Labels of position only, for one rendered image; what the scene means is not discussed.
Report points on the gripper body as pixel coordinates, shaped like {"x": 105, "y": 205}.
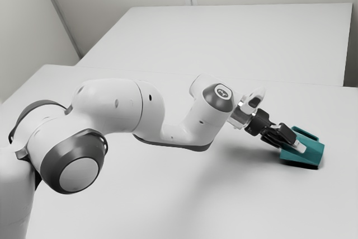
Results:
{"x": 258, "y": 122}

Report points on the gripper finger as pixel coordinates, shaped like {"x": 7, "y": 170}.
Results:
{"x": 270, "y": 138}
{"x": 288, "y": 135}

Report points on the teal faceted mug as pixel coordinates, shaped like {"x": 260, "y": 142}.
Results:
{"x": 310, "y": 152}

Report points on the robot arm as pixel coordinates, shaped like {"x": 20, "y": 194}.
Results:
{"x": 112, "y": 110}

